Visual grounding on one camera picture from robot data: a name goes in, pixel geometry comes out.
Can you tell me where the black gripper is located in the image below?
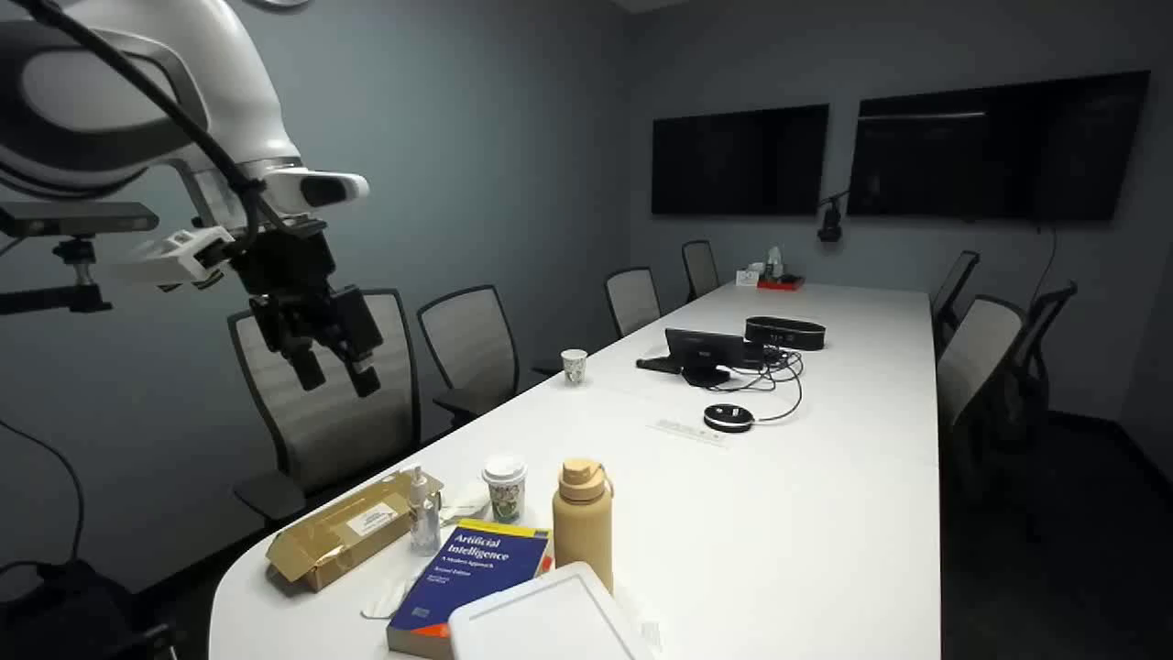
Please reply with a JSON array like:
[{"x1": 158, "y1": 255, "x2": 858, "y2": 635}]
[{"x1": 231, "y1": 224, "x2": 382, "y2": 397}]

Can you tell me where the white coffee cup lid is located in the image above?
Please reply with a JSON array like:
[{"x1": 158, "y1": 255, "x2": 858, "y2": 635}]
[{"x1": 483, "y1": 454, "x2": 525, "y2": 480}]

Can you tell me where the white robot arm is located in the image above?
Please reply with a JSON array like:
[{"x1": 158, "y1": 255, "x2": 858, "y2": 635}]
[{"x1": 0, "y1": 0, "x2": 382, "y2": 393}]

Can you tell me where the patterned paper coffee cup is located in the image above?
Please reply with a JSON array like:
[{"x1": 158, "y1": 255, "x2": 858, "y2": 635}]
[{"x1": 486, "y1": 475, "x2": 525, "y2": 523}]

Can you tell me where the small white paper cup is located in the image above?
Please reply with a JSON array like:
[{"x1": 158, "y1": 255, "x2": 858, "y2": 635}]
[{"x1": 561, "y1": 349, "x2": 590, "y2": 383}]

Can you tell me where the nearest grey office chair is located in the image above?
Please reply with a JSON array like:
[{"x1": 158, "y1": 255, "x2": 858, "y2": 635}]
[{"x1": 227, "y1": 290, "x2": 423, "y2": 523}]

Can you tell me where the grey office chair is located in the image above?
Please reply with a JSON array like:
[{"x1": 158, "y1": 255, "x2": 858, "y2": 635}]
[
  {"x1": 419, "y1": 284, "x2": 519, "y2": 426},
  {"x1": 682, "y1": 238, "x2": 717, "y2": 296},
  {"x1": 227, "y1": 290, "x2": 423, "y2": 523},
  {"x1": 606, "y1": 267, "x2": 661, "y2": 333}
]

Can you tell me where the brown cardboard box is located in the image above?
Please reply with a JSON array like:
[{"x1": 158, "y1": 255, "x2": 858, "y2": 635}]
[{"x1": 269, "y1": 472, "x2": 436, "y2": 589}]

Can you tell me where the clear sanitizer pump bottle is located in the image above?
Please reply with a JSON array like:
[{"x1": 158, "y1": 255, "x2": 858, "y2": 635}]
[{"x1": 409, "y1": 466, "x2": 440, "y2": 554}]

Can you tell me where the blue textbook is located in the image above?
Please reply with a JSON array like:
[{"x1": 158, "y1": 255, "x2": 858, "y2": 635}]
[{"x1": 386, "y1": 521, "x2": 550, "y2": 660}]

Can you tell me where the tan insulated bottle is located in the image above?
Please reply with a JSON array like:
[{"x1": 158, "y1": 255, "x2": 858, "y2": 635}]
[{"x1": 555, "y1": 458, "x2": 612, "y2": 581}]

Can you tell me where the black round speaker puck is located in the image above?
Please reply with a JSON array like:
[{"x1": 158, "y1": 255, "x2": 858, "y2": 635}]
[{"x1": 704, "y1": 404, "x2": 756, "y2": 432}]

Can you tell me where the black conference bar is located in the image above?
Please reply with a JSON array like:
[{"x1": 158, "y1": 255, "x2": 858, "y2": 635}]
[{"x1": 744, "y1": 315, "x2": 823, "y2": 349}]

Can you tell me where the red tray with bottles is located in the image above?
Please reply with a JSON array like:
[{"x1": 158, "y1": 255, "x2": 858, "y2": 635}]
[{"x1": 733, "y1": 244, "x2": 803, "y2": 290}]

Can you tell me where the right far office chair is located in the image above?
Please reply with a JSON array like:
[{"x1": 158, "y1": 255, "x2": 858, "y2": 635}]
[{"x1": 930, "y1": 250, "x2": 982, "y2": 350}]

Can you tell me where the right near office chair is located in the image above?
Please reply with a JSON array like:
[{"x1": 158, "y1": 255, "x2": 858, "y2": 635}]
[{"x1": 938, "y1": 284, "x2": 1076, "y2": 498}]

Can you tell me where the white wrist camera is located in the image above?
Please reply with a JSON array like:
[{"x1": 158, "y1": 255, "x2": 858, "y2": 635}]
[{"x1": 128, "y1": 228, "x2": 236, "y2": 290}]

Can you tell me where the black cable on table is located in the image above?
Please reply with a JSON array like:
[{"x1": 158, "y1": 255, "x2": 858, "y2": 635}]
[{"x1": 724, "y1": 349, "x2": 811, "y2": 426}]

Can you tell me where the left wall monitor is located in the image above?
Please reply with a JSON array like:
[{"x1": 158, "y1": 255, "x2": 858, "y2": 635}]
[{"x1": 654, "y1": 105, "x2": 828, "y2": 216}]

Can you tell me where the wall monitor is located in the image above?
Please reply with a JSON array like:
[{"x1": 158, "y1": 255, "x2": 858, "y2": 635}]
[
  {"x1": 847, "y1": 69, "x2": 1152, "y2": 224},
  {"x1": 654, "y1": 105, "x2": 828, "y2": 216}
]

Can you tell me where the black camera on stand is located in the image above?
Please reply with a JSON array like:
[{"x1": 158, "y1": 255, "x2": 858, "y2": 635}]
[{"x1": 817, "y1": 189, "x2": 850, "y2": 244}]

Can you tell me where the right wall monitor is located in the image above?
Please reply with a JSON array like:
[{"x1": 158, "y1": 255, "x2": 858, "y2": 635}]
[{"x1": 847, "y1": 69, "x2": 1152, "y2": 224}]

